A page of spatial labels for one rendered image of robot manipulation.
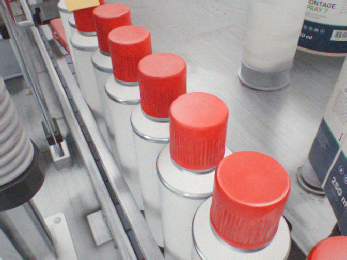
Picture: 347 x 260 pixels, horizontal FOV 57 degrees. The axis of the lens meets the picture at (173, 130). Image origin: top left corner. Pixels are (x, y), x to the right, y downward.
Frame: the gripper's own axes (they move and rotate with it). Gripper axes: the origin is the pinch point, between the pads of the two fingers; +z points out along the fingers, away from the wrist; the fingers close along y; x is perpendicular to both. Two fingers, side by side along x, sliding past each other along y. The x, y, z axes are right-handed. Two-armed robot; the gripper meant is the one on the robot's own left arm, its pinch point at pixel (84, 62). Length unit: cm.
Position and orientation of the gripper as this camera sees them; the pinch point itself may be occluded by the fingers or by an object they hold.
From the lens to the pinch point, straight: 53.5
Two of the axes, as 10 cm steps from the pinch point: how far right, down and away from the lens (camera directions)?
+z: 3.1, 9.4, 1.0
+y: 8.9, -3.3, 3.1
